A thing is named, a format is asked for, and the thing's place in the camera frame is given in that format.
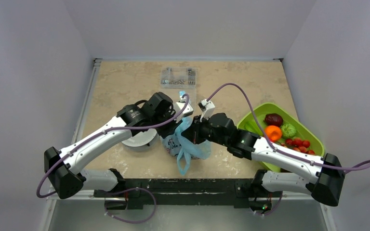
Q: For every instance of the orange fake fruit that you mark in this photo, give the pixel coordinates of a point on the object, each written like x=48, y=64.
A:
x=273, y=133

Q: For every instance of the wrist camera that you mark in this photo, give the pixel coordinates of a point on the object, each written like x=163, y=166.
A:
x=207, y=107
x=182, y=110

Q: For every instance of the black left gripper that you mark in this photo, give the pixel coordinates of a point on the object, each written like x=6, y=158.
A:
x=164, y=133

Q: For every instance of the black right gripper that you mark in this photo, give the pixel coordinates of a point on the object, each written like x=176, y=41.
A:
x=196, y=132

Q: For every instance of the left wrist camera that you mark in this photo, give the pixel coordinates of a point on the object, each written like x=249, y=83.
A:
x=182, y=110

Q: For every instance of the blue plastic bag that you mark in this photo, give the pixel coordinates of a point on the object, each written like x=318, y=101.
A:
x=184, y=150

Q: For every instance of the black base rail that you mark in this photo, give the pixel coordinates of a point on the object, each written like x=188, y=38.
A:
x=239, y=193

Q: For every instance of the green custard apple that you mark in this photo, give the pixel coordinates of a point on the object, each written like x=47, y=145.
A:
x=288, y=131

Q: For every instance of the clear plastic screw box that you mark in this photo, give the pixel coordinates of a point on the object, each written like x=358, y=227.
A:
x=176, y=81

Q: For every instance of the green plastic bowl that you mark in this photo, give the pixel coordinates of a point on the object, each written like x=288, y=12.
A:
x=302, y=131

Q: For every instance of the green starfruit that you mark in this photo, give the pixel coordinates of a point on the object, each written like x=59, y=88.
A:
x=252, y=127

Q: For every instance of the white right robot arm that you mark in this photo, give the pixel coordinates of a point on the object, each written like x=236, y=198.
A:
x=318, y=176

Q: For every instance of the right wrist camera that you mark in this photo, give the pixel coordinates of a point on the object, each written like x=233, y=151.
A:
x=207, y=107

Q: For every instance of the dark red apple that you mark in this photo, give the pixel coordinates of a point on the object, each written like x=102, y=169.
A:
x=273, y=119

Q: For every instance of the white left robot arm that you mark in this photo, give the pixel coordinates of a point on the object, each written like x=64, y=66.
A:
x=66, y=168

